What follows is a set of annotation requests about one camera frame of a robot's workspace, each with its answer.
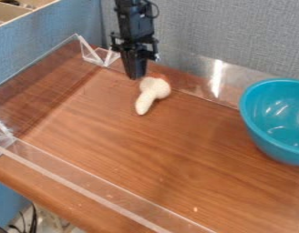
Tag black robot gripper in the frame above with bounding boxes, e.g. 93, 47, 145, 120
110, 12, 158, 78

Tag white plush mushroom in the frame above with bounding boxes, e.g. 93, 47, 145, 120
134, 73, 170, 116

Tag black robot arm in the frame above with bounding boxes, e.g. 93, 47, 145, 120
110, 0, 158, 80

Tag blue plastic bowl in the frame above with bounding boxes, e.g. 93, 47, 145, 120
237, 78, 299, 166

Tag clear acrylic back barrier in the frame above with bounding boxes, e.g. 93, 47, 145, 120
114, 33, 279, 108

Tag clear acrylic barrier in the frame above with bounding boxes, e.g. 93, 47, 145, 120
114, 33, 279, 108
0, 140, 215, 233

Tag wooden shelf unit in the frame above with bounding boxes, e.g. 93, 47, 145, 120
0, 0, 59, 26

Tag clear acrylic front barrier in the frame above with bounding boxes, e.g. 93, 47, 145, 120
0, 140, 215, 233

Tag clear acrylic corner bracket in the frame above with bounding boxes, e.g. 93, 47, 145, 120
76, 35, 120, 67

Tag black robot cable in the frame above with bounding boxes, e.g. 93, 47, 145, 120
142, 0, 161, 19

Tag clear acrylic left bracket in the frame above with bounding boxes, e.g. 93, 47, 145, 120
0, 120, 14, 148

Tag black floor cables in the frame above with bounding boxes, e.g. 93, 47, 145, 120
0, 203, 39, 233

